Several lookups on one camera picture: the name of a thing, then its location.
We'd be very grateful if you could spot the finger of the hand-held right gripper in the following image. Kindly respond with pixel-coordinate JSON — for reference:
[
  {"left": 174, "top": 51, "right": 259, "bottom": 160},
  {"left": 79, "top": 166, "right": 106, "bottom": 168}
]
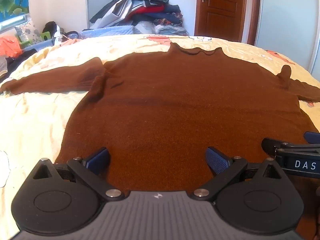
[
  {"left": 261, "top": 137, "right": 320, "bottom": 159},
  {"left": 304, "top": 131, "right": 320, "bottom": 144}
]

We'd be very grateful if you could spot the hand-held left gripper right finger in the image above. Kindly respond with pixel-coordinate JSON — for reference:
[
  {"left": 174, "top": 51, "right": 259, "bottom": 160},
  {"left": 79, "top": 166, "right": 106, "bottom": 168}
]
[{"left": 192, "top": 146, "right": 288, "bottom": 202}]

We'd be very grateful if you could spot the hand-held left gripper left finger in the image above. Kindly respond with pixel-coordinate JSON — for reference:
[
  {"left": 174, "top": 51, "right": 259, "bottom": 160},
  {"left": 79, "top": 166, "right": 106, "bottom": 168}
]
[{"left": 32, "top": 147, "right": 125, "bottom": 202}]

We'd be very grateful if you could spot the brown knit sweater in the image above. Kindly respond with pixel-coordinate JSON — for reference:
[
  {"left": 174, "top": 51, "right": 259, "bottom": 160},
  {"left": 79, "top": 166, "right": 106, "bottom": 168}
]
[{"left": 0, "top": 42, "right": 320, "bottom": 193}]

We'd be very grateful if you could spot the pile of clothes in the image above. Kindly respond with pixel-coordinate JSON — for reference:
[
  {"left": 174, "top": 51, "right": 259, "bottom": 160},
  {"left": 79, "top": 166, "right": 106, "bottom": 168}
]
[{"left": 89, "top": 0, "right": 189, "bottom": 36}]

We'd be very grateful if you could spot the yellow carrot print quilt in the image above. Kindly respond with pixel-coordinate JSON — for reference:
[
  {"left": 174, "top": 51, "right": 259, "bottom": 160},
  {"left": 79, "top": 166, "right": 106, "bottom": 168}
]
[{"left": 0, "top": 34, "right": 320, "bottom": 230}]

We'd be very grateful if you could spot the white flower decal wardrobe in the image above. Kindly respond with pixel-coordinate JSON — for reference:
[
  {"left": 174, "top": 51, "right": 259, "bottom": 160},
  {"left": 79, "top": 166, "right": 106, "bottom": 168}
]
[{"left": 255, "top": 0, "right": 320, "bottom": 75}]

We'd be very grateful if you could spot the blue quilted blanket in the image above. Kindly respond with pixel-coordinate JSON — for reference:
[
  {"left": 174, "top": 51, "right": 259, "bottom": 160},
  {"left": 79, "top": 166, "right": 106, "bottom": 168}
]
[{"left": 80, "top": 25, "right": 141, "bottom": 40}]

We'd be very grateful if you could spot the white crumpled plastic bag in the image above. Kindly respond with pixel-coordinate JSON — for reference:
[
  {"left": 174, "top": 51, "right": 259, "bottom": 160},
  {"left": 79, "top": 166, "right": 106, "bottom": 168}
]
[{"left": 51, "top": 25, "right": 63, "bottom": 46}]

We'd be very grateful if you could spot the green plastic stool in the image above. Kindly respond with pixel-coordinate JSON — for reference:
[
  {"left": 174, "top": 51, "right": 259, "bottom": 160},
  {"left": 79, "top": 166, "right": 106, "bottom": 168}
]
[{"left": 19, "top": 31, "right": 51, "bottom": 48}]

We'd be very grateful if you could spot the black bag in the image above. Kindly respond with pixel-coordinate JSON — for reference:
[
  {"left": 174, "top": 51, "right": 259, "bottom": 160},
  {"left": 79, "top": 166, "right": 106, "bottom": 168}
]
[{"left": 42, "top": 21, "right": 60, "bottom": 34}]

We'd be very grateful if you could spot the orange plastic bag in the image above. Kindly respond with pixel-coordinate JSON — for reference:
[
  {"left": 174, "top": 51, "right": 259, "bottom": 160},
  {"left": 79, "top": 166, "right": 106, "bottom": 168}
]
[{"left": 0, "top": 36, "right": 22, "bottom": 57}]

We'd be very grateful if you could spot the floral pillow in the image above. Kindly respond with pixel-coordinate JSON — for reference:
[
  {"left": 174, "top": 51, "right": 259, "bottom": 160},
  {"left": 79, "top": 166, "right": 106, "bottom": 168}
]
[{"left": 14, "top": 20, "right": 42, "bottom": 43}]

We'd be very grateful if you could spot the brown wooden door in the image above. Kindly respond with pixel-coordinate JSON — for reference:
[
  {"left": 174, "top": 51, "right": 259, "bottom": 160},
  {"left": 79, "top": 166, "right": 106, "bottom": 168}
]
[{"left": 194, "top": 0, "right": 260, "bottom": 45}]

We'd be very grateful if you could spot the grey framed panel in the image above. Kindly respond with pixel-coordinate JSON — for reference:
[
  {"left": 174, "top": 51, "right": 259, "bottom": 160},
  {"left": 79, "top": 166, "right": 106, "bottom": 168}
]
[{"left": 85, "top": 0, "right": 120, "bottom": 28}]

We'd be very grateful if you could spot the window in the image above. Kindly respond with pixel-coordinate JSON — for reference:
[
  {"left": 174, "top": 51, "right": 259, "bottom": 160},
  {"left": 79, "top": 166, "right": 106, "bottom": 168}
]
[{"left": 0, "top": 15, "right": 28, "bottom": 30}]

